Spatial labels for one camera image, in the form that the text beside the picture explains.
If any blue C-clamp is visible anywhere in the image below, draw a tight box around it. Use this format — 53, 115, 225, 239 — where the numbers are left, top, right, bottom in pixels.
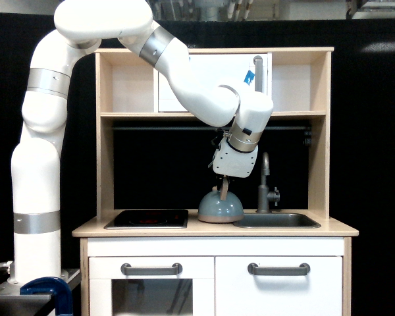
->
19, 276, 74, 316

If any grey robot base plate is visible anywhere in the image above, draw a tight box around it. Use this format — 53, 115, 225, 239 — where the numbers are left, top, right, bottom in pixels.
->
0, 269, 82, 303

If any grey microwave door handle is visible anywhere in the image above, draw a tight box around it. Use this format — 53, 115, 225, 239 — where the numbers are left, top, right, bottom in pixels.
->
253, 55, 263, 92

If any wooden toy kitchen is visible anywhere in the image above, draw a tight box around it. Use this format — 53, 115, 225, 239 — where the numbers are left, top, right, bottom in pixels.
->
73, 47, 359, 315

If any white cabinet door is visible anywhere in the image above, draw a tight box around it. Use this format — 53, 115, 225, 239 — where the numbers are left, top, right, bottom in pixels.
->
215, 256, 342, 315

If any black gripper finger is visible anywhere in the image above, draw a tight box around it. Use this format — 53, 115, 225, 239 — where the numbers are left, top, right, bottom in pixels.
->
221, 175, 228, 195

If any dark hanging rail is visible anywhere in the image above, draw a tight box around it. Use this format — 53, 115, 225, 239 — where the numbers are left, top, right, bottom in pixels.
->
112, 126, 312, 131

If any white oven door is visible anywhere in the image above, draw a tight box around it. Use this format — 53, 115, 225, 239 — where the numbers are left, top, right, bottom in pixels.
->
90, 256, 215, 315

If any grey-blue toy teapot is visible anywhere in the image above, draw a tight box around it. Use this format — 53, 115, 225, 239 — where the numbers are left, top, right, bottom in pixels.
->
197, 187, 244, 223

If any black toy stove top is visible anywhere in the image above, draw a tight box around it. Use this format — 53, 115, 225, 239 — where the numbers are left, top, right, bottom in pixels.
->
104, 209, 188, 229

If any grey toy faucet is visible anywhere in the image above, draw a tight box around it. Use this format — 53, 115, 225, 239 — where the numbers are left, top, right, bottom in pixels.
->
256, 152, 280, 213

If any grey oven door handle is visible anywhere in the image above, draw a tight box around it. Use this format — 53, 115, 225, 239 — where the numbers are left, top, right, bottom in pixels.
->
120, 263, 183, 276

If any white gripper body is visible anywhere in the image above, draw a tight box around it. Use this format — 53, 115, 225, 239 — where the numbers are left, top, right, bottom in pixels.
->
212, 138, 258, 178

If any white microwave door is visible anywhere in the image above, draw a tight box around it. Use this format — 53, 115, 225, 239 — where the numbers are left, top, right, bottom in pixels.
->
157, 53, 269, 113

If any blue tape piece right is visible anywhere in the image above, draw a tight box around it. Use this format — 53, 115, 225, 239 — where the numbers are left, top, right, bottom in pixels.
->
244, 70, 255, 85

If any grey toy sink basin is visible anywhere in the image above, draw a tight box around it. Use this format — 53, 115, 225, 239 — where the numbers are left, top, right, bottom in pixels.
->
233, 213, 321, 228

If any grey cabinet door handle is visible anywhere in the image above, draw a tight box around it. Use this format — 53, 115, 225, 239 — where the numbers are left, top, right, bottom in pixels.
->
248, 263, 311, 277

